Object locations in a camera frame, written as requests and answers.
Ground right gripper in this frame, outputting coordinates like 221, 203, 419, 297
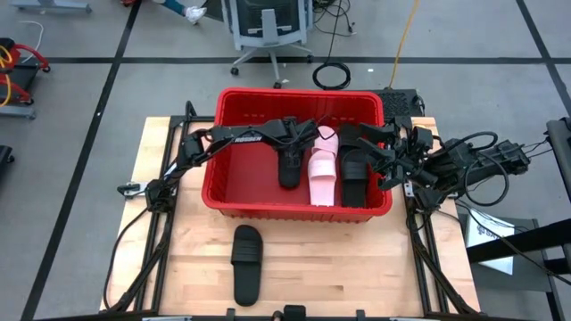
355, 122, 436, 193

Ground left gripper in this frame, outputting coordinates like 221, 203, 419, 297
271, 116, 320, 189

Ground pink foam slide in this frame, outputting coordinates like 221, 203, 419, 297
306, 149, 338, 208
315, 125, 340, 156

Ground red plastic bin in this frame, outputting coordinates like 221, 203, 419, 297
200, 86, 394, 224

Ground black perforated box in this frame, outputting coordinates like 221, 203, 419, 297
377, 87, 425, 119

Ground white printed paper sheet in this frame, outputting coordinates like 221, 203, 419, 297
465, 208, 516, 276

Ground grey office chair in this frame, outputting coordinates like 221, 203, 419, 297
221, 0, 315, 89

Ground person's shoe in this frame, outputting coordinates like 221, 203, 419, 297
184, 4, 208, 25

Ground person's leg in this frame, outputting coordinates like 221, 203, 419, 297
151, 0, 188, 17

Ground red hand cart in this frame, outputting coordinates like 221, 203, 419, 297
0, 37, 52, 120

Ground grey stand foot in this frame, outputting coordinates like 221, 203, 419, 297
8, 0, 94, 14

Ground coiled black cable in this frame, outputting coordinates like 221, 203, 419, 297
311, 61, 352, 91

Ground yellow cable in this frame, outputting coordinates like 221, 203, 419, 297
388, 0, 421, 89

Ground black aluminium table frame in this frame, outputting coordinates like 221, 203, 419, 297
401, 115, 481, 316
101, 100, 216, 313

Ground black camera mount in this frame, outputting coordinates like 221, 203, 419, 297
271, 304, 309, 321

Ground black camera stand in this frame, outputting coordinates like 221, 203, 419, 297
466, 116, 571, 321

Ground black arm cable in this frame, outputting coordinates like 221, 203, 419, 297
103, 205, 153, 312

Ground white cable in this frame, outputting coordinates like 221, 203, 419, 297
17, 20, 46, 64

